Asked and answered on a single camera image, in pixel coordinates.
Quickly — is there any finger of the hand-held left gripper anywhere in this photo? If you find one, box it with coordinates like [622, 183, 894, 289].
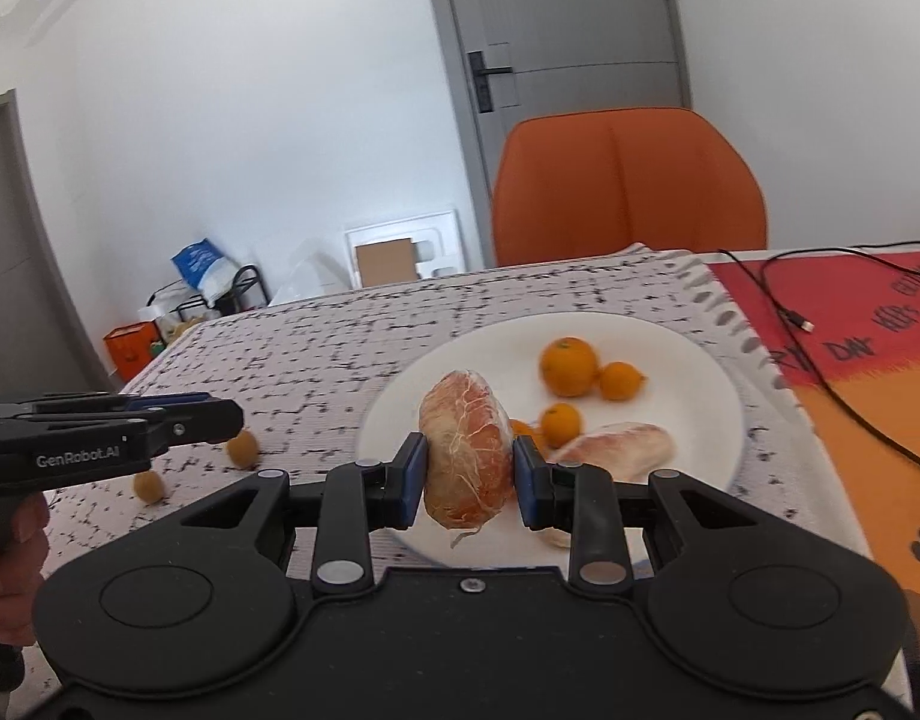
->
[0, 401, 245, 460]
[0, 392, 215, 415]

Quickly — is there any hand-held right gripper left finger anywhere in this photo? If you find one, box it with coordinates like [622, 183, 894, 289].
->
[181, 431, 431, 601]

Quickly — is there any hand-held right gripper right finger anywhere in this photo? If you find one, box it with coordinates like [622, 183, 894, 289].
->
[511, 435, 759, 590]

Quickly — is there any short peeled pomelo segment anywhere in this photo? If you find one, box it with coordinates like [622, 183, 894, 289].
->
[417, 370, 515, 550]

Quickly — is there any long peeled pomelo segment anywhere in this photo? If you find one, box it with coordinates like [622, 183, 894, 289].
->
[539, 422, 675, 550]

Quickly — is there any large orange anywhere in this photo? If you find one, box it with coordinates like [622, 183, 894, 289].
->
[539, 337, 600, 398]

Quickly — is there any white round plate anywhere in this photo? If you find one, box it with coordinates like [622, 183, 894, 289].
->
[355, 313, 750, 569]

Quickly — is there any person's left hand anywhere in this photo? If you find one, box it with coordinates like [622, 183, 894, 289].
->
[0, 499, 51, 647]

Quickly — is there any orange box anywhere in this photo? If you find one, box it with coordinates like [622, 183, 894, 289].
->
[102, 321, 161, 382]

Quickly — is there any white plastic container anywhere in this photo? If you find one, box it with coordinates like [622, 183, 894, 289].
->
[137, 281, 206, 332]

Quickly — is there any blue and white bag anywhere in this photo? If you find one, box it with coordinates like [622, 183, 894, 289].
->
[170, 238, 236, 301]

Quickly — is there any brown cardboard box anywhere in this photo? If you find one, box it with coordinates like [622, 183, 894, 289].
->
[355, 238, 417, 286]

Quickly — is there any grey side door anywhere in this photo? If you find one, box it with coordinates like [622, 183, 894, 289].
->
[0, 90, 116, 398]

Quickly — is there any white foam packaging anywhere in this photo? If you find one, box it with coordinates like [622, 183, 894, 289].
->
[344, 208, 462, 290]

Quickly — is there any orange chair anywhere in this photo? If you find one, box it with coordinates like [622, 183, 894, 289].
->
[491, 109, 768, 269]

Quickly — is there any orange printed mat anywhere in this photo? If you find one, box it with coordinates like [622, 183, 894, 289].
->
[707, 244, 920, 646]

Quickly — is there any black wire rack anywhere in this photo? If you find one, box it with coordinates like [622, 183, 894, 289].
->
[212, 265, 264, 314]

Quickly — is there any black usb cable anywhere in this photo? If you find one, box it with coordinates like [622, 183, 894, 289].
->
[760, 241, 920, 335]
[717, 247, 920, 479]

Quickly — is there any black door handle lock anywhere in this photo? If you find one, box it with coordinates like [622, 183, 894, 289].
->
[467, 50, 515, 115]

